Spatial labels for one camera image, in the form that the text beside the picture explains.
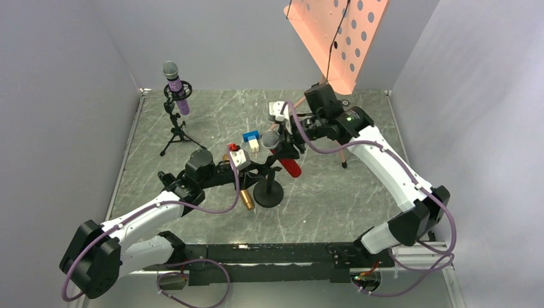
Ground black round-base mic stand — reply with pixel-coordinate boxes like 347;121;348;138
253;171;284;209

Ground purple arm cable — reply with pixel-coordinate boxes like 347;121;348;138
282;101;457;298
61;151;241;308

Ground gold microphone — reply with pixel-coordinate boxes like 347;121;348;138
223;150;255;210

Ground black tripod shock-mount stand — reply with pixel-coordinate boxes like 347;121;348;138
160;80;206;157

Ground blue white toy block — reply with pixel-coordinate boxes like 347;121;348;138
242;130;260;153

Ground red glitter microphone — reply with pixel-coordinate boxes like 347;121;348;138
260;130;302;178

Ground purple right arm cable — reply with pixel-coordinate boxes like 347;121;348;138
282;101;457;298

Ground purple glitter microphone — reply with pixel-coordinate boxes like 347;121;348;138
162;61;192;116

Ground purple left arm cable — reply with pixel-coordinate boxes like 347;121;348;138
61;151;241;308

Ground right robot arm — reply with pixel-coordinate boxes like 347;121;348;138
268;83;450;256

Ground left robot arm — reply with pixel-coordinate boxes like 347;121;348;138
59;144;277;302

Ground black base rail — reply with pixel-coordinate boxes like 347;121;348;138
145;242;393;286

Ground pink music stand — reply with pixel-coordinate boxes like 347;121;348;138
268;0;390;169

